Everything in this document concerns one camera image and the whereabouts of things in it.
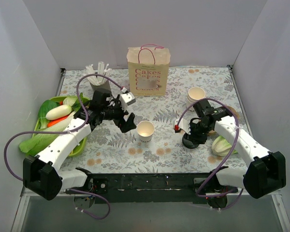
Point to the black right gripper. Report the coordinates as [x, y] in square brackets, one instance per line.
[195, 132]

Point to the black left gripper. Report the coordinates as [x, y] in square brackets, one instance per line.
[122, 117]

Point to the black plastic cup lid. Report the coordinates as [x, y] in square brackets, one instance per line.
[187, 143]

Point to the white paper coffee cup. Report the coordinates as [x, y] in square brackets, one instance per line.
[145, 130]

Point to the stack of white paper cups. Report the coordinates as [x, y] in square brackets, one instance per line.
[194, 94]

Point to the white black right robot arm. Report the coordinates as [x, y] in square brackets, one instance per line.
[266, 170]

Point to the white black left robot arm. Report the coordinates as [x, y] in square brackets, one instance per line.
[42, 174]

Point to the green white cabbage on table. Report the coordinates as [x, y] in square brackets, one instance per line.
[221, 147]

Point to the brown cardboard cup carrier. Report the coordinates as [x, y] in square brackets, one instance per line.
[233, 111]

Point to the grey straw holder cup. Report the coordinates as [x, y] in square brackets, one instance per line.
[104, 85]

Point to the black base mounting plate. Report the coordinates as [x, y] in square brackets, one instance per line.
[146, 188]

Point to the kraft paper cakes bag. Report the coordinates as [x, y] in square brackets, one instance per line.
[148, 67]

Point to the white radish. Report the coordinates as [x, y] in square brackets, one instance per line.
[59, 112]

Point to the orange carrot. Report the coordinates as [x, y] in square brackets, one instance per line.
[53, 122]

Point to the green bok choy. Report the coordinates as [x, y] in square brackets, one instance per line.
[44, 109]

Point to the long green napa cabbage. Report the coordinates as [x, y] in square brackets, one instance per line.
[40, 141]

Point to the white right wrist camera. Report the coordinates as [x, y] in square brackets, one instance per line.
[181, 125]

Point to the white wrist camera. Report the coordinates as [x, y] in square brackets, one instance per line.
[126, 98]
[181, 125]

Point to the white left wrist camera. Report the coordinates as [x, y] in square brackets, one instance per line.
[126, 98]

